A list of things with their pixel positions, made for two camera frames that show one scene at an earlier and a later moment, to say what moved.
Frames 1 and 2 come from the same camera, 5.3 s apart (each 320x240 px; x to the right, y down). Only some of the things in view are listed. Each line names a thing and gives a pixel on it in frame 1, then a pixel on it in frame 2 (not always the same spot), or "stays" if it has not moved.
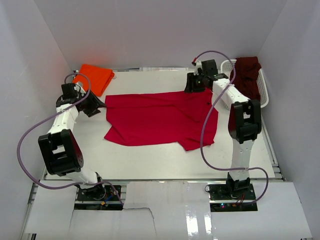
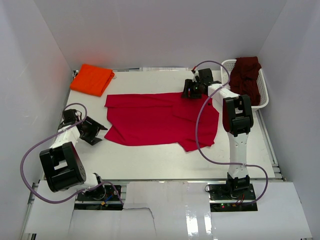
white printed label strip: x=165 y=69 stays
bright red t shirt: x=188 y=119 stays
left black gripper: x=93 y=110 → x=95 y=126
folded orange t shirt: x=94 y=79 stays
